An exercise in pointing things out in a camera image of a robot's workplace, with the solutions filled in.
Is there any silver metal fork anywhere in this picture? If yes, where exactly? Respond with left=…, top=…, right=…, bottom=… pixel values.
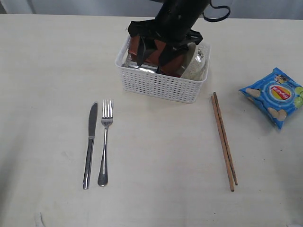
left=98, top=99, right=113, bottom=187

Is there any white speckled ceramic bowl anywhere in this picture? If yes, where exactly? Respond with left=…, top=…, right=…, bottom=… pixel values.
left=181, top=43, right=208, bottom=81

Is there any white plastic perforated basket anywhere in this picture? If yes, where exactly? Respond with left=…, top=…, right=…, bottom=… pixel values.
left=115, top=36, right=211, bottom=103

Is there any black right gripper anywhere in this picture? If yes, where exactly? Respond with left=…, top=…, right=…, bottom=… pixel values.
left=128, top=0, right=210, bottom=67

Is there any silver table knife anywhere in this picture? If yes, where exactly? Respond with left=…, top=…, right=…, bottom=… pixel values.
left=83, top=102, right=98, bottom=190

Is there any brown round plate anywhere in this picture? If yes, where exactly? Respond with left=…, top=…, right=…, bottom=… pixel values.
left=128, top=36, right=185, bottom=78

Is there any shiny steel cup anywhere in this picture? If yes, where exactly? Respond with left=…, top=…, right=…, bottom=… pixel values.
left=123, top=61, right=158, bottom=73

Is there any blue chips snack bag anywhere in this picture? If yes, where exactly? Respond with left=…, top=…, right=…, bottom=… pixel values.
left=240, top=68, right=303, bottom=129

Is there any wooden chopstick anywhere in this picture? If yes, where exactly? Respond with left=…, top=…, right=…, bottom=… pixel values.
left=211, top=96, right=234, bottom=192
left=212, top=92, right=238, bottom=185

